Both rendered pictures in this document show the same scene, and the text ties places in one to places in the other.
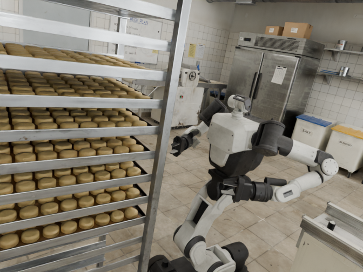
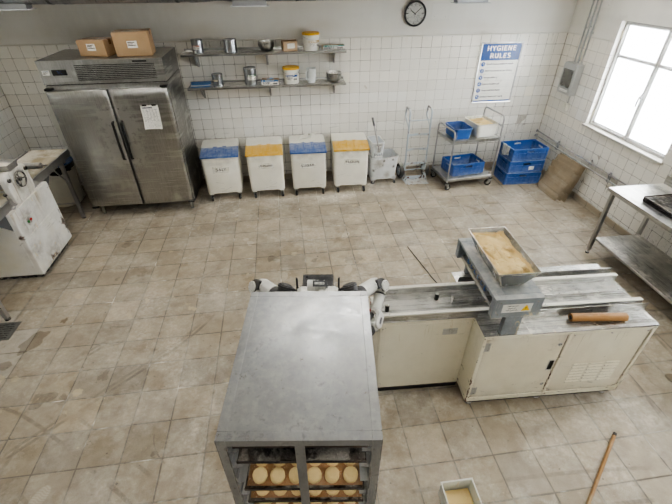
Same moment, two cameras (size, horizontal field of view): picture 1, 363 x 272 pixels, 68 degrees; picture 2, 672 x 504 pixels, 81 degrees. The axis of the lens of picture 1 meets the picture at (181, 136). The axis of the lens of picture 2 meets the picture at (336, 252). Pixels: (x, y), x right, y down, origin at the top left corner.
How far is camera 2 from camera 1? 173 cm
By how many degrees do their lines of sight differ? 50
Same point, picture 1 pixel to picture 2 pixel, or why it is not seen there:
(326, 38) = (169, 35)
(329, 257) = (399, 326)
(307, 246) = (385, 329)
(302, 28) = (144, 40)
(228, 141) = not seen: hidden behind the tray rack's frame
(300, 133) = (215, 174)
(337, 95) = (222, 108)
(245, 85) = (105, 144)
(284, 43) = (132, 70)
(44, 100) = not seen: hidden behind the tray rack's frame
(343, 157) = (270, 179)
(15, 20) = not seen: hidden behind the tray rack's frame
